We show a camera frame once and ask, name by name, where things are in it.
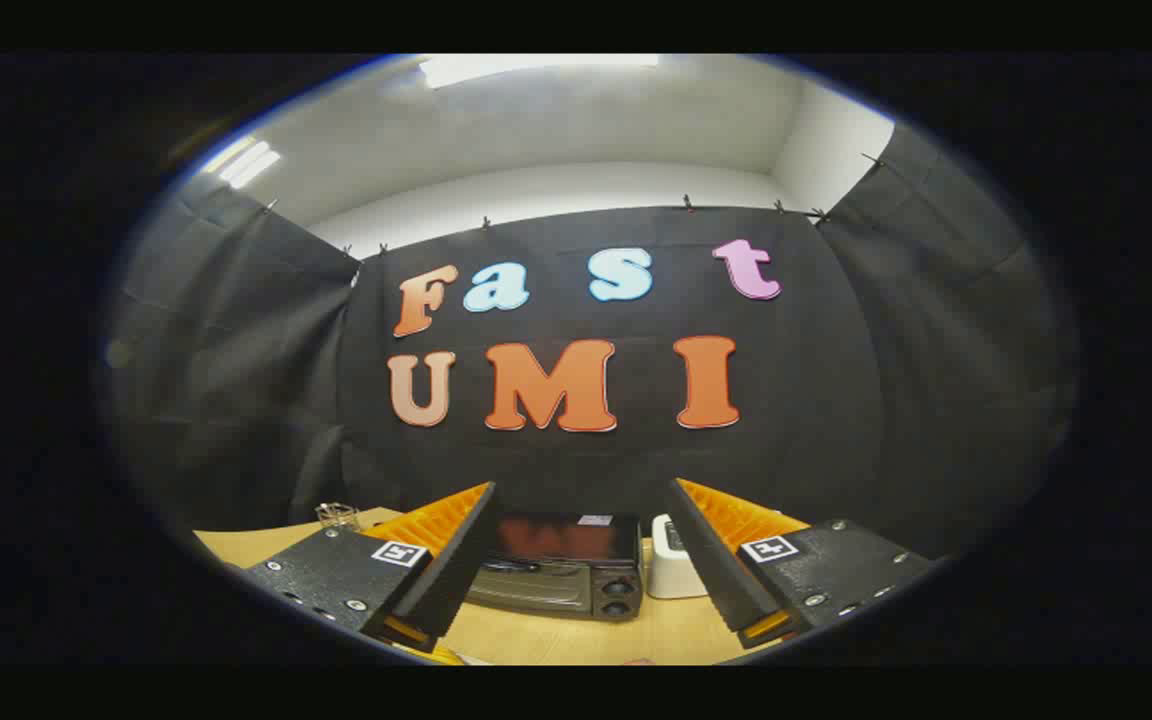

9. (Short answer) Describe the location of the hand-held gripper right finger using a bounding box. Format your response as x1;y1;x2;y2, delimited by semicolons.
666;478;935;649

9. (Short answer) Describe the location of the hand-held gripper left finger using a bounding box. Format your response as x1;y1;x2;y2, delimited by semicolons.
246;482;502;653

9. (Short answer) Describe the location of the black toaster oven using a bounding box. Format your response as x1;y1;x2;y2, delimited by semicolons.
466;512;645;623

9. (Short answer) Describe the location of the white bread toaster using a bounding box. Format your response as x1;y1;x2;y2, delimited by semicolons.
644;514;709;601

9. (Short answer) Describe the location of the ceiling light panel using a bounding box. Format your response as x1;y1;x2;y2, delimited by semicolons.
201;138;282;191

